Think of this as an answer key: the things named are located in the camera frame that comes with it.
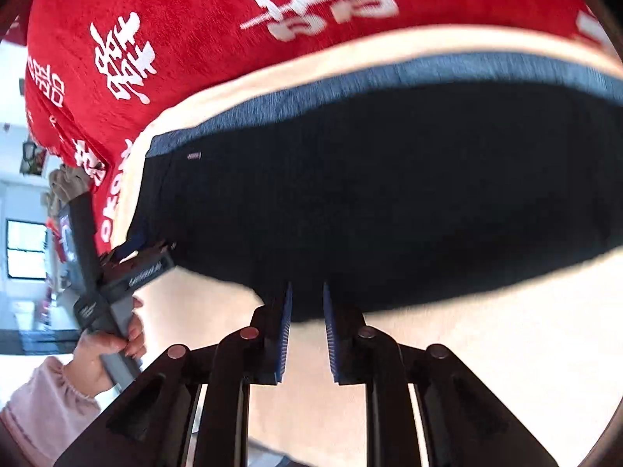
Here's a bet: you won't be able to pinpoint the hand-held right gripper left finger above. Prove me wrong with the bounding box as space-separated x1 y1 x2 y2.
53 282 293 467

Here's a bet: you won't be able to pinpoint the person's left forearm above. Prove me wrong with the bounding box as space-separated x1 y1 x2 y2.
0 356 101 467

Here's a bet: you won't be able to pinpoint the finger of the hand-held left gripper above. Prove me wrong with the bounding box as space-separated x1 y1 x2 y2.
140 240 177 266
116 234 148 260

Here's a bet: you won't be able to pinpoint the red printed blanket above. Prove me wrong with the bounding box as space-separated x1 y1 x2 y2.
24 0 615 255

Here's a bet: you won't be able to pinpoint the person's left hand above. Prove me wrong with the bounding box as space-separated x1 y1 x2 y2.
72 296 147 398

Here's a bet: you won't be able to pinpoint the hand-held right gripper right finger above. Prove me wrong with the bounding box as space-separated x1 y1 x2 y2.
323 282 560 467

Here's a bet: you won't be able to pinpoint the grey cloth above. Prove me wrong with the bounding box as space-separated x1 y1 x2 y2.
48 165 96 205

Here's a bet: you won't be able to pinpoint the wall picture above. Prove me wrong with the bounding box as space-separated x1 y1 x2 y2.
20 140 48 177

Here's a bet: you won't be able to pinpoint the window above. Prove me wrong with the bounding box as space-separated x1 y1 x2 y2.
6 219 48 281

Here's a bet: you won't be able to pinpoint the cream towel blanket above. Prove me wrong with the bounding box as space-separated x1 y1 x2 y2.
109 24 623 467

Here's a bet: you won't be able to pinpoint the black pants with blue waistband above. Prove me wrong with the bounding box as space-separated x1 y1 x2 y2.
127 53 623 324

